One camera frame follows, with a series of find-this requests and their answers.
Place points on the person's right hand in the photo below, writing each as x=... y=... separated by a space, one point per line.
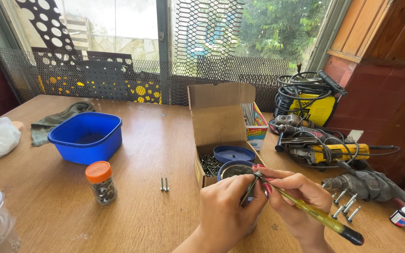
x=304 y=200

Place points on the person's left hand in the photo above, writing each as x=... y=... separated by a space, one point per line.
x=223 y=210

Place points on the long dark screw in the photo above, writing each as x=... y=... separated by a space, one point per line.
x=250 y=189

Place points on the silver anchor bolt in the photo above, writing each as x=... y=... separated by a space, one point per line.
x=353 y=214
x=351 y=200
x=339 y=197
x=338 y=212
x=348 y=208

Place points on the blue rimmed metal can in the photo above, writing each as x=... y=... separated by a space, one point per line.
x=236 y=170

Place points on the pile of dark screws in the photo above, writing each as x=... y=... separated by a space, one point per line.
x=210 y=165

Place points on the blue plastic lid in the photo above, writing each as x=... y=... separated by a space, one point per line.
x=234 y=154

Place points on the yellow angle grinder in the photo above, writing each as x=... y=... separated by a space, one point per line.
x=343 y=151

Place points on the small silver screw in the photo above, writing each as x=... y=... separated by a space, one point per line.
x=167 y=184
x=162 y=184

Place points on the grey power drill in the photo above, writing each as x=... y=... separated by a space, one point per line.
x=367 y=184

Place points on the grey angle grinder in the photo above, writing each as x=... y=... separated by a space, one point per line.
x=290 y=121

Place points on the white paper scrap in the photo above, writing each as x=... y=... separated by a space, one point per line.
x=354 y=135

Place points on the colourful printed carton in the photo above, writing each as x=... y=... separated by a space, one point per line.
x=257 y=131

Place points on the open cardboard box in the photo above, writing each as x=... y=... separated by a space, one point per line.
x=218 y=123

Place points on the yellow welding machine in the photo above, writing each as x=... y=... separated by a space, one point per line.
x=315 y=107

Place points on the small white bottle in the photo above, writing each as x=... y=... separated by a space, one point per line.
x=403 y=216

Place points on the orange lidded jar of washers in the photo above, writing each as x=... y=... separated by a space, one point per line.
x=101 y=186

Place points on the blue plastic tub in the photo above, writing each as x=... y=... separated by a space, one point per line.
x=86 y=138

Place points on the expanded metal mesh sheet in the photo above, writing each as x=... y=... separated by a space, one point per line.
x=206 y=42

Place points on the black perforated metal panels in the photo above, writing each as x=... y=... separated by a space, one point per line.
x=100 y=75

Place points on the wooden cabinet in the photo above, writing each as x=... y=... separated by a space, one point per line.
x=381 y=28

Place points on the grey green cloth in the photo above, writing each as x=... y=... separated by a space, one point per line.
x=53 y=121

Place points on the round wooden piece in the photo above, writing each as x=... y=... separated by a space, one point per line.
x=19 y=125

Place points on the grey window frame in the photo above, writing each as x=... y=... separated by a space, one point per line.
x=163 y=42

